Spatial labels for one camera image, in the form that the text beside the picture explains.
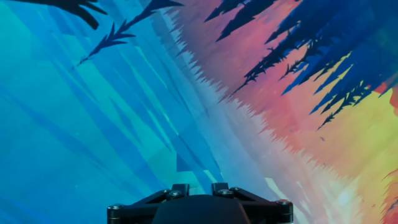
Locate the forest sunset printed cloth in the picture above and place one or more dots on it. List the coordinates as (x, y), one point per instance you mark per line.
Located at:
(93, 124)

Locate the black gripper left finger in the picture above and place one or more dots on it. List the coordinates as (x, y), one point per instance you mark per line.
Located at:
(133, 211)

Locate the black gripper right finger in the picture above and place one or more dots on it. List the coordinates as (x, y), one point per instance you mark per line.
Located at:
(270, 213)

